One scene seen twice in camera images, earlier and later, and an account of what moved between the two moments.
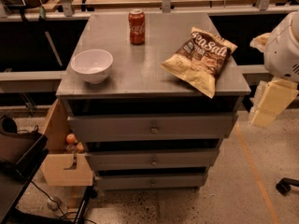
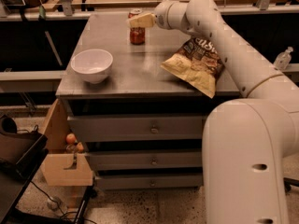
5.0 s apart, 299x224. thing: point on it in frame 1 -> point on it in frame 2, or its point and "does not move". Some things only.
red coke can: (136, 26) does not move
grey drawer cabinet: (147, 128) does not move
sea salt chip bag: (201, 59) does not move
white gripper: (281, 55) -> (161, 17)
